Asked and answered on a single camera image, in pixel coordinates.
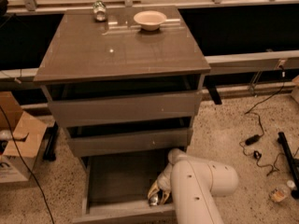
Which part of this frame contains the grey top drawer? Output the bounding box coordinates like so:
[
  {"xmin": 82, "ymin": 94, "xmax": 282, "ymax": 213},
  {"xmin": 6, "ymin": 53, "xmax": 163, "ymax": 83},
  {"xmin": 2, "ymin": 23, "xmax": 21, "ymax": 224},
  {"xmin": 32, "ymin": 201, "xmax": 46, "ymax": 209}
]
[{"xmin": 49, "ymin": 91, "xmax": 202, "ymax": 128}]

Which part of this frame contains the grey middle drawer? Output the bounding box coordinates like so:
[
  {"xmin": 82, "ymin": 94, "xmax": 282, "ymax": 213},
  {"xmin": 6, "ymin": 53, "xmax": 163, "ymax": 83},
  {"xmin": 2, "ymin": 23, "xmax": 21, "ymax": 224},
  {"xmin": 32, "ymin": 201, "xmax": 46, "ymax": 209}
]
[{"xmin": 68, "ymin": 128, "xmax": 193, "ymax": 157}]

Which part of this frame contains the black power adapter cable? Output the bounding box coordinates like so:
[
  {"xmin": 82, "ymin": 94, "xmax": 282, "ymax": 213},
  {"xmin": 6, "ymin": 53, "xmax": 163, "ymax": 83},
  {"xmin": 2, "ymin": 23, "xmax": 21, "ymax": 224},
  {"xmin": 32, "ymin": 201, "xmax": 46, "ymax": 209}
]
[{"xmin": 238, "ymin": 59, "xmax": 288, "ymax": 177}]

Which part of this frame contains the black floor cable left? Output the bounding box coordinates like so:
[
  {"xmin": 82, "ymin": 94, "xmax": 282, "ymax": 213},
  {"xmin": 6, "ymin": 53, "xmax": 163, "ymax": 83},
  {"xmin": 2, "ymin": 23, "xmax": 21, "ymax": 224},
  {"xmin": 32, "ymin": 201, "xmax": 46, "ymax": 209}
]
[{"xmin": 0, "ymin": 105, "xmax": 56, "ymax": 224}]

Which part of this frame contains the cardboard box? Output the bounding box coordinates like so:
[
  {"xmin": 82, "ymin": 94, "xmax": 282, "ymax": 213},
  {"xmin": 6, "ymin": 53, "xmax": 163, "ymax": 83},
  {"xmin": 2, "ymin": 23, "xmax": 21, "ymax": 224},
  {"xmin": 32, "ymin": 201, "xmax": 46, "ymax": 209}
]
[{"xmin": 0, "ymin": 91, "xmax": 47, "ymax": 183}]

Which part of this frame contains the white paper bowl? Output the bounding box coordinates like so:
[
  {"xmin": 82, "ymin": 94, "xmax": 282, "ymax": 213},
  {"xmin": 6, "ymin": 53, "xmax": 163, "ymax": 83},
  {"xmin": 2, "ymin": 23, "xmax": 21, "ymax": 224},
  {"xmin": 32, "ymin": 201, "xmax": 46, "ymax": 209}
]
[{"xmin": 134, "ymin": 10, "xmax": 166, "ymax": 31}]

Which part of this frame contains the black stand leg left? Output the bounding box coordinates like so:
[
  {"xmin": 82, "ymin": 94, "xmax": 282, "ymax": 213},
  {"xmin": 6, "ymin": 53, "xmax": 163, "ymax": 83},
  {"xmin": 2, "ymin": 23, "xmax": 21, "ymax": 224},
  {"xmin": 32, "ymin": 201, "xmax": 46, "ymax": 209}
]
[{"xmin": 43, "ymin": 123, "xmax": 58, "ymax": 161}]

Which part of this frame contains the plastic bottle on floor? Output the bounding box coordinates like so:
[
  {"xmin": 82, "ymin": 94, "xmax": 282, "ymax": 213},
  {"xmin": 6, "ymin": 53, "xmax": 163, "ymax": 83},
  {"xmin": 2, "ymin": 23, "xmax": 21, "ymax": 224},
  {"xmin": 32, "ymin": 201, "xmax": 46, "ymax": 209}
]
[{"xmin": 269, "ymin": 180, "xmax": 295, "ymax": 203}]

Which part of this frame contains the green soda can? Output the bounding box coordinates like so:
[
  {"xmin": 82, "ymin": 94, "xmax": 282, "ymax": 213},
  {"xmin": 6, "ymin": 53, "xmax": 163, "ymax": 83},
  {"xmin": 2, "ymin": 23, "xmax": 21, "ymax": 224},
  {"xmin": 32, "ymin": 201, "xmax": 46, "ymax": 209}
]
[{"xmin": 93, "ymin": 0, "xmax": 107, "ymax": 21}]

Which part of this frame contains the black stand leg right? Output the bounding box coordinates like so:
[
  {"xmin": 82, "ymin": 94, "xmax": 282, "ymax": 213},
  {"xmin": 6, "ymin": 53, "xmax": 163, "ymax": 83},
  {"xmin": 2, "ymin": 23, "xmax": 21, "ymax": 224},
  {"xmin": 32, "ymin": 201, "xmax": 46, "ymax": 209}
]
[{"xmin": 278, "ymin": 132, "xmax": 299, "ymax": 200}]

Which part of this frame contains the grey drawer cabinet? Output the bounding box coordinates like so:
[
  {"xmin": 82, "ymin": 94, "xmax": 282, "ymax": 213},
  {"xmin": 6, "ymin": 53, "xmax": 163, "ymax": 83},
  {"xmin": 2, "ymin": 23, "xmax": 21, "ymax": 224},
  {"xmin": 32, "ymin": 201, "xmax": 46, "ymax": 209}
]
[{"xmin": 33, "ymin": 6, "xmax": 212, "ymax": 161}]

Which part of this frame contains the silver redbull can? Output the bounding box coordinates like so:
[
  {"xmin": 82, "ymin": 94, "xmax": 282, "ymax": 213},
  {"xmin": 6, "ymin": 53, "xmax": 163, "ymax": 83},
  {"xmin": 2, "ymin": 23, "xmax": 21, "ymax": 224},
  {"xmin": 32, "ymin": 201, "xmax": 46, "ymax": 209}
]
[{"xmin": 149, "ymin": 193, "xmax": 161, "ymax": 206}]

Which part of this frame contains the black bracket under rail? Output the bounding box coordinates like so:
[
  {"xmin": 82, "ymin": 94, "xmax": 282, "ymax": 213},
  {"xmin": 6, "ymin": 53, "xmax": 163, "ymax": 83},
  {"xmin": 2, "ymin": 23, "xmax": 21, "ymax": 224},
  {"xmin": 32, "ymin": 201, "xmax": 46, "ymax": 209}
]
[{"xmin": 206, "ymin": 79, "xmax": 222, "ymax": 105}]

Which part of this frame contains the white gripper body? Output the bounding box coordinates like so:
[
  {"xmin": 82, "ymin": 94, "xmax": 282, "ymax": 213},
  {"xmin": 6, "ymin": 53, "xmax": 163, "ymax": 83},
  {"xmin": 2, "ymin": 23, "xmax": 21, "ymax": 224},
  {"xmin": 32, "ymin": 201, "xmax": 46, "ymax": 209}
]
[{"xmin": 157, "ymin": 163, "xmax": 173, "ymax": 191}]

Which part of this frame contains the grey open bottom drawer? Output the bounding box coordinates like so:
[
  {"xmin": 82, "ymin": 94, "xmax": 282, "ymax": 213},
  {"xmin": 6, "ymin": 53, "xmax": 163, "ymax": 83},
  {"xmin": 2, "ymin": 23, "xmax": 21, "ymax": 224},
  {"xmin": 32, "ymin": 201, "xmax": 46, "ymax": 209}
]
[{"xmin": 73, "ymin": 148, "xmax": 176, "ymax": 224}]

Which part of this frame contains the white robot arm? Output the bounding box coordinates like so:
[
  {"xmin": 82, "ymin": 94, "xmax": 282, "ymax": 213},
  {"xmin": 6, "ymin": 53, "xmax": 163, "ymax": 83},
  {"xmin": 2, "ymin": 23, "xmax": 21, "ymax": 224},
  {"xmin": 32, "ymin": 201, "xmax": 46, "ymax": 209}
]
[{"xmin": 148, "ymin": 148, "xmax": 238, "ymax": 224}]

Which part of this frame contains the grey metal window rail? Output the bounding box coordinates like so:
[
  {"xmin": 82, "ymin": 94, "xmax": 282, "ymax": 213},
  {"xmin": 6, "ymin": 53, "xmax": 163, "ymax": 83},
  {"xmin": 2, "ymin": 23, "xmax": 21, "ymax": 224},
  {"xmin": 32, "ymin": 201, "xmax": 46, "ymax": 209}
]
[{"xmin": 0, "ymin": 50, "xmax": 299, "ymax": 91}]

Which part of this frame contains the black stand leg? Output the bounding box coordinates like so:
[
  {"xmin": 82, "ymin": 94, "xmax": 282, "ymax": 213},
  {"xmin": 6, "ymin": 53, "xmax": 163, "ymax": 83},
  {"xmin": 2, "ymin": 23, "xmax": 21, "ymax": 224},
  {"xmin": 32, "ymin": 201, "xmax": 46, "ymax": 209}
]
[
  {"xmin": 278, "ymin": 132, "xmax": 299, "ymax": 200},
  {"xmin": 43, "ymin": 123, "xmax": 58, "ymax": 161}
]

